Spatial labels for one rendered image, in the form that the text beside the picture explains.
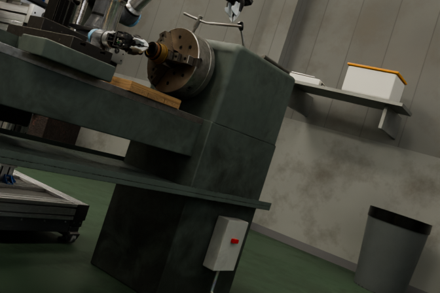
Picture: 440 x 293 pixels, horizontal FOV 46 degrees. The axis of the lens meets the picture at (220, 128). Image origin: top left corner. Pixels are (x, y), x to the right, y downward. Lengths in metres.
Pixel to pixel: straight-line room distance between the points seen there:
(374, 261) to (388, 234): 0.27
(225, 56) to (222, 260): 1.00
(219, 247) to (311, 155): 3.20
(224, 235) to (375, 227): 2.30
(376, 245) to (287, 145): 1.68
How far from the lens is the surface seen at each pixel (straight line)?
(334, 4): 6.08
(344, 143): 5.56
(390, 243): 4.63
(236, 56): 2.43
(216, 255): 2.60
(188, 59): 2.31
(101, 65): 1.88
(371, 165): 5.45
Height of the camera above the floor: 0.77
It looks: 2 degrees up
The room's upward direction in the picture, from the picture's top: 18 degrees clockwise
